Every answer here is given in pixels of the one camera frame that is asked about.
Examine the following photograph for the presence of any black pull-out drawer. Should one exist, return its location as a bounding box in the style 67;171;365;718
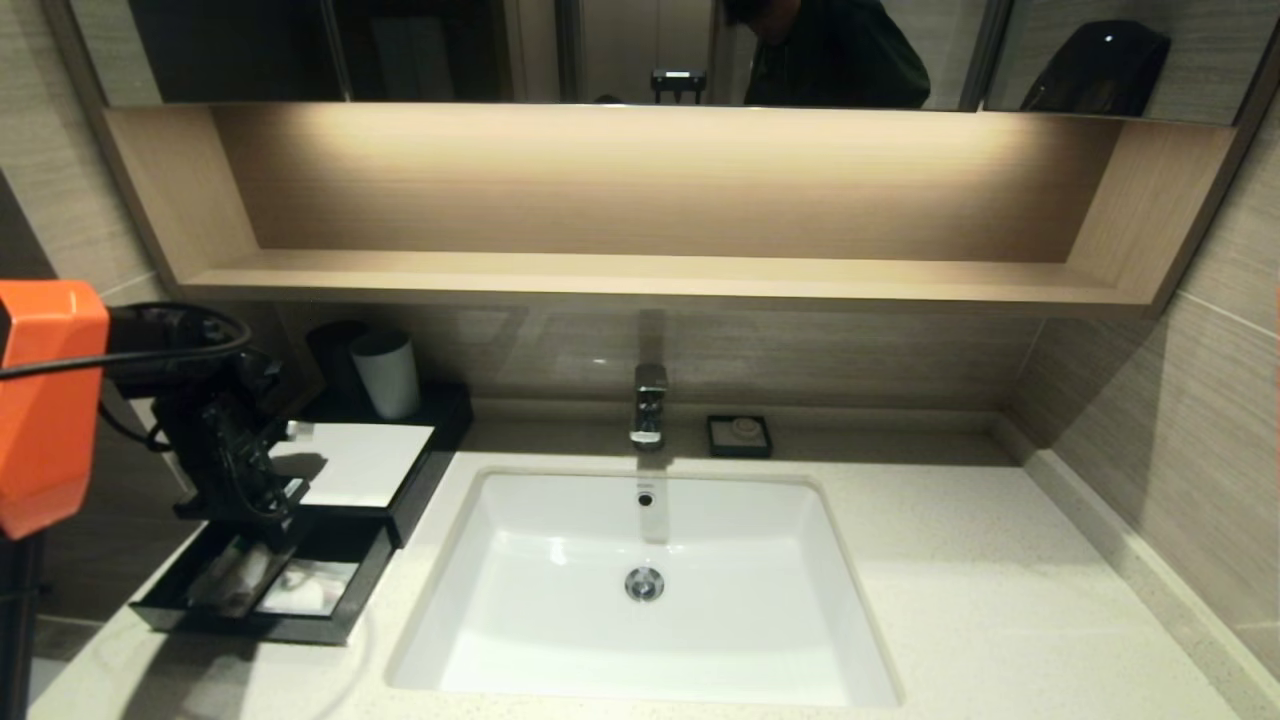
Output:
130;506;398;647

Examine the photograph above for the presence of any black amenity drawer box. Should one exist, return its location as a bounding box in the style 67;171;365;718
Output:
270;385;475;551

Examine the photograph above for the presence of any black cup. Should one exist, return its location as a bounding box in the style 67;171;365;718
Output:
305;320;369;407

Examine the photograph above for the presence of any white cup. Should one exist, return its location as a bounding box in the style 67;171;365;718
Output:
349;330;422;422

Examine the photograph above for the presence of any chrome faucet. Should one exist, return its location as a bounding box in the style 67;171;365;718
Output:
629;364;669;451

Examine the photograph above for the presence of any black soap dish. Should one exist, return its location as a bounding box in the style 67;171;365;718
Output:
706;415;773;460

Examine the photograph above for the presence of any white sink basin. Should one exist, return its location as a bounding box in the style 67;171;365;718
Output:
386;468;903;709

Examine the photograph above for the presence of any black camera cable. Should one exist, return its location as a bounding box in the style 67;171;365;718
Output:
0;302;253;383

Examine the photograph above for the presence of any light wooden wall shelf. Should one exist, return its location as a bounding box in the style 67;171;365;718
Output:
103;102;1241;319

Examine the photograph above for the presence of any wall mirror cabinet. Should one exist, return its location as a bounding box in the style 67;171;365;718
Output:
68;0;1280;126

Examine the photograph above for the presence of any black wall hair dryer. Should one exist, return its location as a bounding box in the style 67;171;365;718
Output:
1020;21;1172;116

